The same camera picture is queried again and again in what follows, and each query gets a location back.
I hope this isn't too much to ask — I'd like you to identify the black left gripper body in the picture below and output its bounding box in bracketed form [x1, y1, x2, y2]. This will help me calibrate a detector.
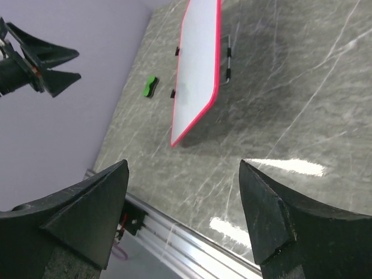
[1, 18, 45, 95]

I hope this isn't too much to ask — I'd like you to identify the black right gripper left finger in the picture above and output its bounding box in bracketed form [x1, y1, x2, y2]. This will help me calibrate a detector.
[1, 160, 129, 278]

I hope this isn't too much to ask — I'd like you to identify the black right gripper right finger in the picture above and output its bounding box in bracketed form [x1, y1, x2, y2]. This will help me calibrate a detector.
[239, 160, 371, 278]

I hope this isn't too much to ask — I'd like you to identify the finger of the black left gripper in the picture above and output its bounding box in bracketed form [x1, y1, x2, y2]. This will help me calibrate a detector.
[5, 22, 79, 69]
[41, 70, 81, 98]

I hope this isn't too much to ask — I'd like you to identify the green whiteboard eraser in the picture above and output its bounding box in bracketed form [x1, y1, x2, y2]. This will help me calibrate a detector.
[142, 76, 159, 98]

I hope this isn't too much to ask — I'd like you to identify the red framed whiteboard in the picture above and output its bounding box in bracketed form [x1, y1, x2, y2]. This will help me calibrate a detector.
[170, 1, 221, 147]

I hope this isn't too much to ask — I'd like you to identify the metal wire whiteboard stand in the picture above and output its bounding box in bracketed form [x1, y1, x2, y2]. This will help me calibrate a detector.
[170, 35, 232, 99]

